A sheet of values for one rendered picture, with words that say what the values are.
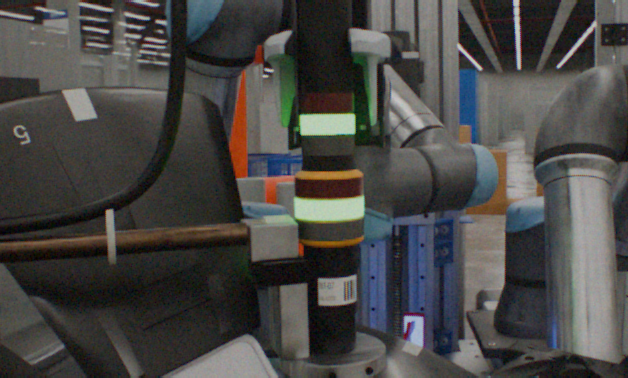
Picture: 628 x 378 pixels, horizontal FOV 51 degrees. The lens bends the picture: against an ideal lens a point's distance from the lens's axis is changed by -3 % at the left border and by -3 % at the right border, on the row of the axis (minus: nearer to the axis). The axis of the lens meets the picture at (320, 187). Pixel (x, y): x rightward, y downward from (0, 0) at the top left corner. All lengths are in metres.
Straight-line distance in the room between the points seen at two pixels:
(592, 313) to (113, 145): 0.49
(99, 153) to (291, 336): 0.19
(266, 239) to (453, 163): 0.38
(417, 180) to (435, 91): 0.63
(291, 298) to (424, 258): 0.85
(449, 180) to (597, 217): 0.16
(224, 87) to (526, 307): 0.62
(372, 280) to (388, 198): 0.59
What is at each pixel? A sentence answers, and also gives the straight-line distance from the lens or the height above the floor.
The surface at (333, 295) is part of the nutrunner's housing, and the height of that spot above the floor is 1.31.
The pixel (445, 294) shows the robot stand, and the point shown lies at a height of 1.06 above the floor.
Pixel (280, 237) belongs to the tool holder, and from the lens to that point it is 0.41.
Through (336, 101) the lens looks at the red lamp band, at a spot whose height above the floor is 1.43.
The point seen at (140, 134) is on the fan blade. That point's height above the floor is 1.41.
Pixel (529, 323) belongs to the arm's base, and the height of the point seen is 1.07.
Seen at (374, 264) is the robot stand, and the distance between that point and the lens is 1.26.
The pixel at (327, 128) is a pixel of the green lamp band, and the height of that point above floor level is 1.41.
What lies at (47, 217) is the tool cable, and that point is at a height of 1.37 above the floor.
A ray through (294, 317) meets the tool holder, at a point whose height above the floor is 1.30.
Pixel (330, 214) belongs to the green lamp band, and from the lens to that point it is 0.41.
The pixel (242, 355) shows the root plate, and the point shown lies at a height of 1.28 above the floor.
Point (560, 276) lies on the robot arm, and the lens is 0.75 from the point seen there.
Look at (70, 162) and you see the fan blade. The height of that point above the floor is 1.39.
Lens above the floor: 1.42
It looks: 6 degrees down
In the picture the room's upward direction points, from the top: 1 degrees counter-clockwise
